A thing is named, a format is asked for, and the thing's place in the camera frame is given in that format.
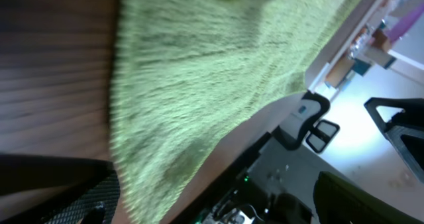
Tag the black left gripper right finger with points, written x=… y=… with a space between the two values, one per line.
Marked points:
x=338 y=201

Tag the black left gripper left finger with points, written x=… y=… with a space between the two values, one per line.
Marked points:
x=91 y=195

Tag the light green cloth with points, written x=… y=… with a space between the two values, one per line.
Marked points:
x=188 y=72

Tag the black office chair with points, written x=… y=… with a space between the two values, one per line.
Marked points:
x=288 y=166

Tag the black frame stand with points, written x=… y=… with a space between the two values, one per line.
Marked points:
x=404 y=130

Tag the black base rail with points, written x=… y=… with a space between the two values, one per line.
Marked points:
x=245 y=194

